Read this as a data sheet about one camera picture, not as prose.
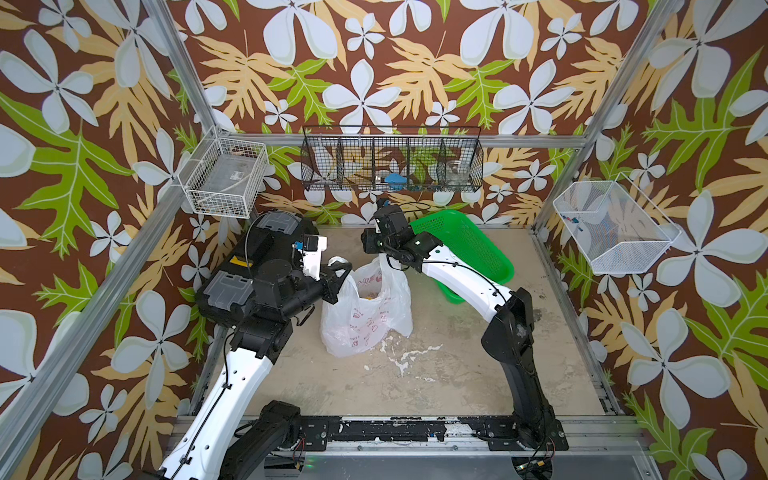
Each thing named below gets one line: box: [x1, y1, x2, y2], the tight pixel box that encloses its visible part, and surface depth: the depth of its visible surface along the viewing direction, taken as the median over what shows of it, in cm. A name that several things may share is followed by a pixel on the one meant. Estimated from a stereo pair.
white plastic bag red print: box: [320, 253, 414, 359], surface depth 80 cm
